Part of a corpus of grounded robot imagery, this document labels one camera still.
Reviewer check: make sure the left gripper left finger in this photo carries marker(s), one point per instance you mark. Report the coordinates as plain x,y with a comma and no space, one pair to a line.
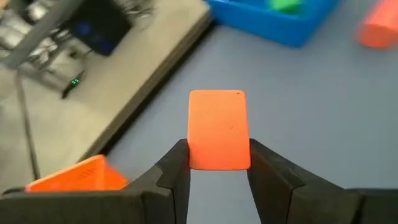
93,208

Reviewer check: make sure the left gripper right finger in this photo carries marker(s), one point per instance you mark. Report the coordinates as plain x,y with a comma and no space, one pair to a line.
311,208

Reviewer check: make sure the orange rectangular foam block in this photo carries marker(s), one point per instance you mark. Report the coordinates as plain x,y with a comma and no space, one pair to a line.
219,130

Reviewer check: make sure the orange foam cylinder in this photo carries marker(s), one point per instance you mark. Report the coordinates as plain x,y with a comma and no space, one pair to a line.
381,26

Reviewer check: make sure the green foam wedge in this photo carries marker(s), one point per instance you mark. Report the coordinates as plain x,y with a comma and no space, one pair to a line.
284,5

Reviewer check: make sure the orange plastic basket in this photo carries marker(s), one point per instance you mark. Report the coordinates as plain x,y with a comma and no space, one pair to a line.
84,175

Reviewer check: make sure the small device with green lights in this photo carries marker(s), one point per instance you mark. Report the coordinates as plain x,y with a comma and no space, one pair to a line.
74,82

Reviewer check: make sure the black box with blue lights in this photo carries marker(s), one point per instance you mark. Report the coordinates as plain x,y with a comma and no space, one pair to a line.
99,28

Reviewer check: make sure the grey metal beam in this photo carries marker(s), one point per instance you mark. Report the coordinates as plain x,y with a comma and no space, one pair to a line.
40,34

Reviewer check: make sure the blue plastic basket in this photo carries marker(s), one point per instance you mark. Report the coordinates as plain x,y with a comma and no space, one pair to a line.
280,28

